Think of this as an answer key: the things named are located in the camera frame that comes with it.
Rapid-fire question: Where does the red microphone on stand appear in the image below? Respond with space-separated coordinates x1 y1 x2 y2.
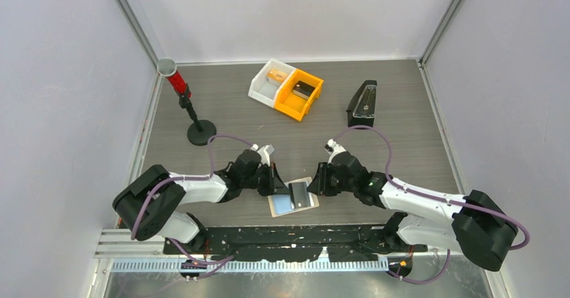
157 58 217 146

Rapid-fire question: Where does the gold card stack in bin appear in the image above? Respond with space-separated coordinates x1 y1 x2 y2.
266 68 288 86

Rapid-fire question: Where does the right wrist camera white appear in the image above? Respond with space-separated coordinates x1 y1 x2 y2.
325 139 346 163

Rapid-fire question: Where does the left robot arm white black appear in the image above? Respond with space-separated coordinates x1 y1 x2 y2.
112 146 289 254

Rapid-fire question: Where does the yellow plastic bin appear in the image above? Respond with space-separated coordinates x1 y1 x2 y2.
273 69 324 122

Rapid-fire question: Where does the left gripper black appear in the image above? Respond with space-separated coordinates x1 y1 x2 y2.
241 161 290 196

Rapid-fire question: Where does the black metronome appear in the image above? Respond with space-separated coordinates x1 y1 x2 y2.
346 80 378 127

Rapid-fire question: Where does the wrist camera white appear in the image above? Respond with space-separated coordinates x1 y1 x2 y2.
325 139 346 163
250 144 275 165

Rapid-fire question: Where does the beige card holder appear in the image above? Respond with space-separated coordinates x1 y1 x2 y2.
268 177 319 217

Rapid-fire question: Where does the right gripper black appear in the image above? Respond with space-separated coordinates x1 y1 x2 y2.
307 162 356 197

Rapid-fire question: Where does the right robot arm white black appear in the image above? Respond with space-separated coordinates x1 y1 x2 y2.
308 151 518 272

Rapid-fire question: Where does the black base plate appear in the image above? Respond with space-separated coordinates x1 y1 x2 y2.
181 224 428 262

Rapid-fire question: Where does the black card stack in bin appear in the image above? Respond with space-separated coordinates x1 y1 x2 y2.
292 81 315 100

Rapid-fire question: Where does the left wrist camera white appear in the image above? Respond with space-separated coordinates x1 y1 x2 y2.
250 144 275 165

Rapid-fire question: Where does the perforated metal rail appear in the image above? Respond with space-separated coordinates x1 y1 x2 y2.
110 257 389 273

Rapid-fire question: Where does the black credit card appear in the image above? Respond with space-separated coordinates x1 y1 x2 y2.
288 181 312 209

